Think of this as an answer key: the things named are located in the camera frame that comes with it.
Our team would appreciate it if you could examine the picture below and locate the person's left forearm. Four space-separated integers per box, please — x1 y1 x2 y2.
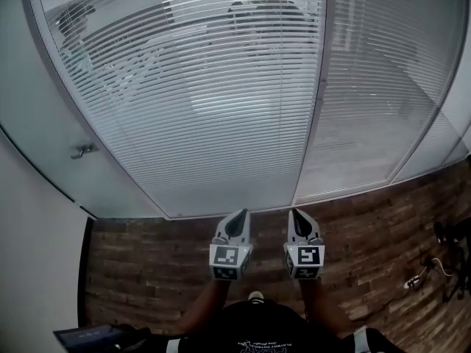
180 278 233 336

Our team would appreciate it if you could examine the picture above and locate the white cable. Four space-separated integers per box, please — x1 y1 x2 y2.
430 257 456 277

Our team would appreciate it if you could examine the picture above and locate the black tripod stand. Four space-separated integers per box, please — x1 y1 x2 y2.
433 221 471 303

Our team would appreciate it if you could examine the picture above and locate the frosted glass door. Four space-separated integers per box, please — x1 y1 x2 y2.
0 0 165 220

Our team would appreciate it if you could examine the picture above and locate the metal door handle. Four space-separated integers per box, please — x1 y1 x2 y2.
70 143 96 160

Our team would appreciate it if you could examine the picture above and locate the person's black shirt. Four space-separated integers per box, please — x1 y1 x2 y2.
161 299 406 353

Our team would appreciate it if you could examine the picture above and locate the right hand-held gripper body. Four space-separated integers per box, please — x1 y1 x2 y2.
283 237 326 281

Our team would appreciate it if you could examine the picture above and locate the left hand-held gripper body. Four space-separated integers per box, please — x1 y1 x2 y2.
208 235 254 282

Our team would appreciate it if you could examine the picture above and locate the dark tablet screen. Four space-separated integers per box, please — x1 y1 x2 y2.
53 324 124 353

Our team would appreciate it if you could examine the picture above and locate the person's right forearm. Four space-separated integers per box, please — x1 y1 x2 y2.
297 277 356 340

